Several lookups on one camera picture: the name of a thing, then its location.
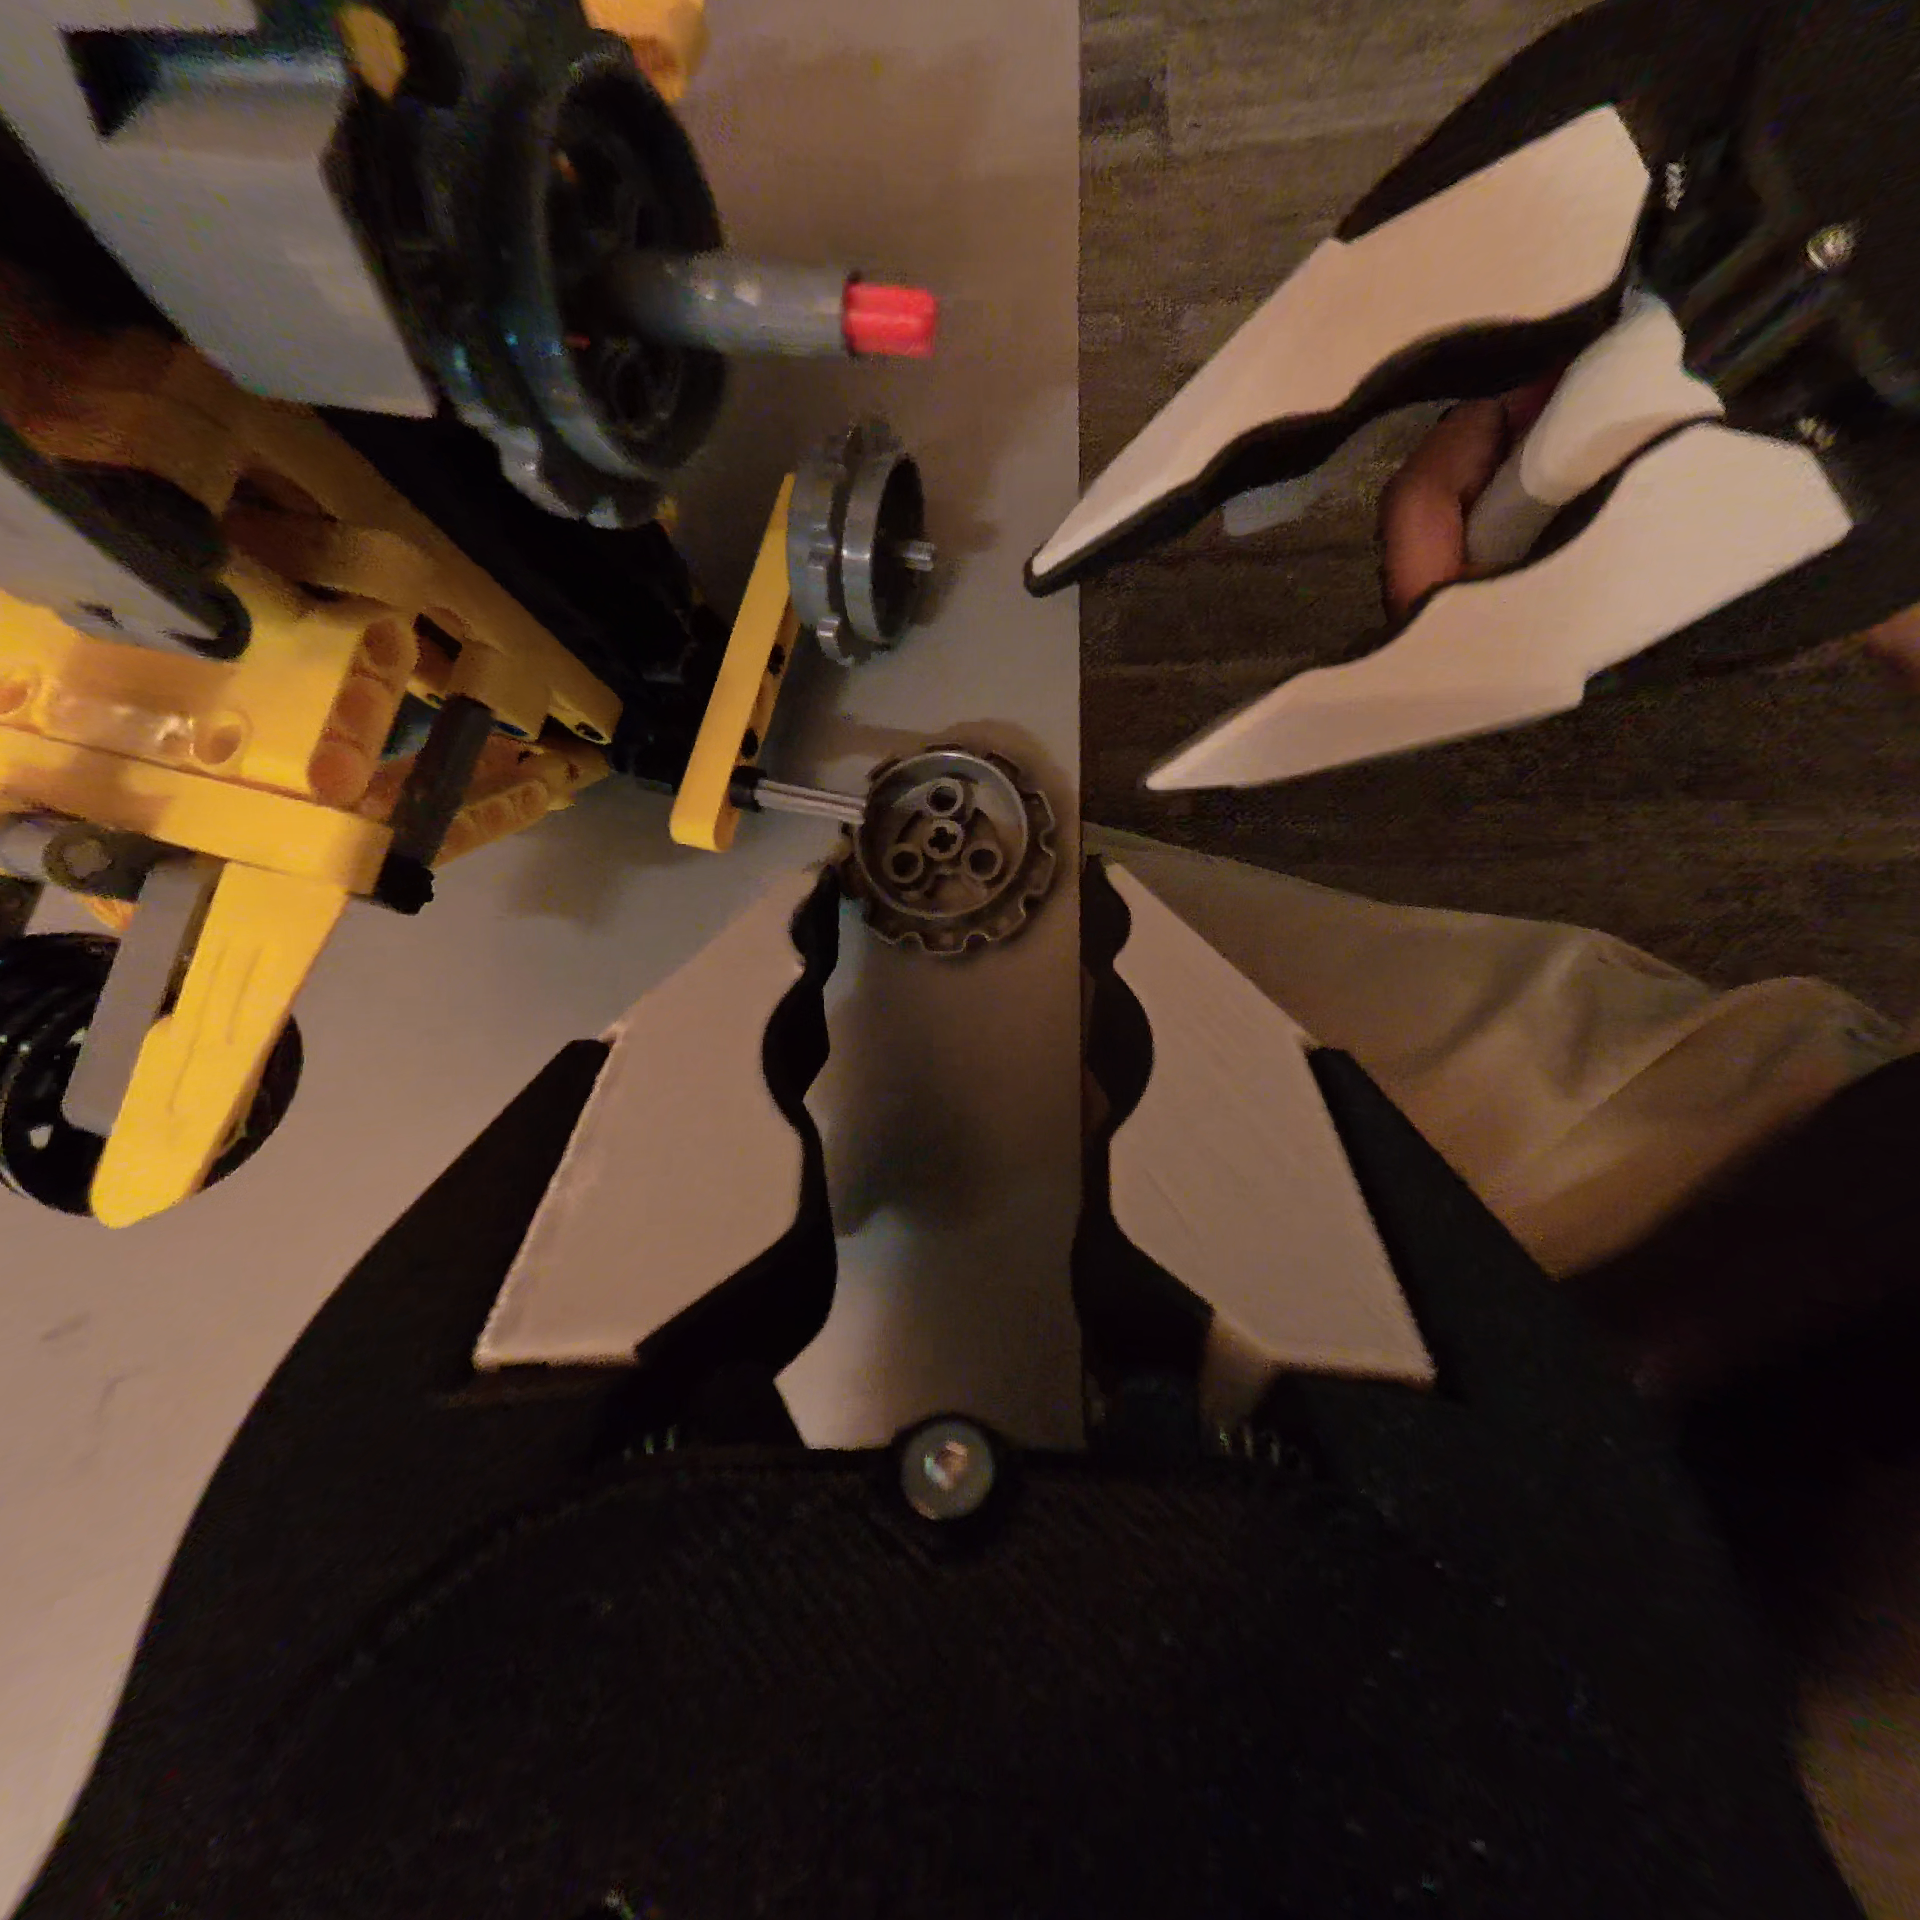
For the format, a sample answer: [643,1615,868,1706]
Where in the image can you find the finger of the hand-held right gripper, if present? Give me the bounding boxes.
[1024,103,1655,596]
[1144,423,1856,793]

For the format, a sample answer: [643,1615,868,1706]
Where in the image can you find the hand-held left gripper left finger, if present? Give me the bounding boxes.
[473,865,847,1391]

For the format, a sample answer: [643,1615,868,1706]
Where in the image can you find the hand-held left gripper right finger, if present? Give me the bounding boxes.
[1070,856,1440,1431]

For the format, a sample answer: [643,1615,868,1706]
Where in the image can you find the dark grey toy gear wheel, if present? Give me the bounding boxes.
[843,745,1064,958]

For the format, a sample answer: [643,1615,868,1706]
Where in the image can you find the yellow black toy vehicle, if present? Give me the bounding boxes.
[0,0,947,1233]

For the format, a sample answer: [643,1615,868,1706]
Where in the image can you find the person's right hand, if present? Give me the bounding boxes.
[1380,382,1562,619]

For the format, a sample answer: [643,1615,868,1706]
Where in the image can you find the beige trouser leg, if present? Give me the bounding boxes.
[1096,833,1914,1286]

